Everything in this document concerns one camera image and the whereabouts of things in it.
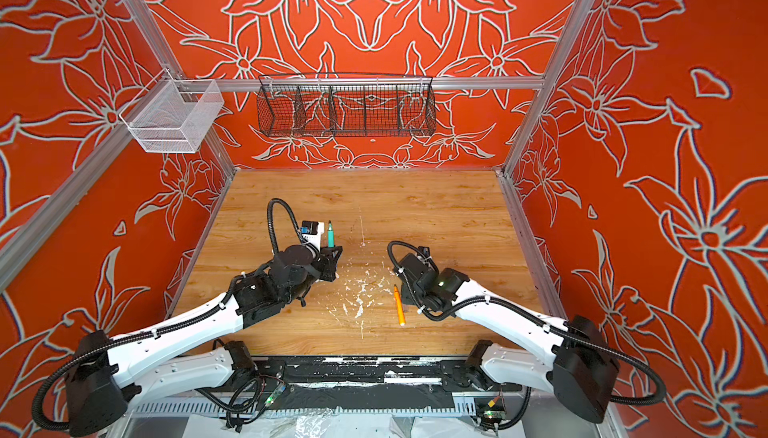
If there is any green marker pen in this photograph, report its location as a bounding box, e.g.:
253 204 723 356
327 220 335 248

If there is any orange marker pen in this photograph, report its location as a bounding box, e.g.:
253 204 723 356
393 285 406 327

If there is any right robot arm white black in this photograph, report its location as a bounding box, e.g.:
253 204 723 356
391 252 620 423

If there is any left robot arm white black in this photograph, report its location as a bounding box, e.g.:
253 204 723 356
31 245 343 437

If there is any clear plastic bin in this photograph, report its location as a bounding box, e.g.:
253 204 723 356
120 80 224 154

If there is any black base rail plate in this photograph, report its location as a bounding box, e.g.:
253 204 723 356
252 355 523 393

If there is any grey slotted cable duct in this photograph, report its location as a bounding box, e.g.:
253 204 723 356
129 397 477 419

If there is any black wire basket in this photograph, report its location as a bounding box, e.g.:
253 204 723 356
256 72 437 138

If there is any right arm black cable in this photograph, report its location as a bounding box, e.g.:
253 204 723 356
386 239 668 407

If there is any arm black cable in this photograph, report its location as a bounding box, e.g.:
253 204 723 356
386 239 668 407
31 197 307 432

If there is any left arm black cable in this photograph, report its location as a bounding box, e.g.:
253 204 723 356
31 197 307 432

